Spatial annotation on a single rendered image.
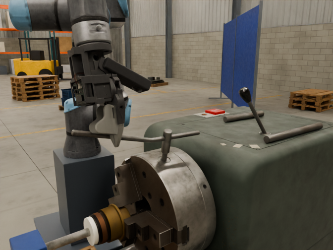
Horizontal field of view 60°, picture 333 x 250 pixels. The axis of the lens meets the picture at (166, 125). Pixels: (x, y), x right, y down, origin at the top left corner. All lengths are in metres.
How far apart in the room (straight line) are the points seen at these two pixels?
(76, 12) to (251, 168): 0.52
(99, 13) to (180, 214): 0.47
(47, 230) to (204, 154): 0.86
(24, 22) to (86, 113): 0.50
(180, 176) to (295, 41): 11.39
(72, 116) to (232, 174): 0.67
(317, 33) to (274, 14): 1.98
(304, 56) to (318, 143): 10.85
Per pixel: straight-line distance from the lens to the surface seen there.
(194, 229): 0.75
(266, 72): 12.61
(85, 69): 0.60
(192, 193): 0.73
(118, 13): 1.09
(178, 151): 0.81
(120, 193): 0.79
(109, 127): 0.60
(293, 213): 0.97
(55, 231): 1.42
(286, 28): 12.23
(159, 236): 0.71
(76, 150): 1.19
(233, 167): 0.75
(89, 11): 0.62
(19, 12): 0.76
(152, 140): 0.70
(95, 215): 0.76
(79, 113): 1.16
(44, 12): 0.74
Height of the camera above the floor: 1.51
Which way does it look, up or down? 14 degrees down
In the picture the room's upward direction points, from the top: straight up
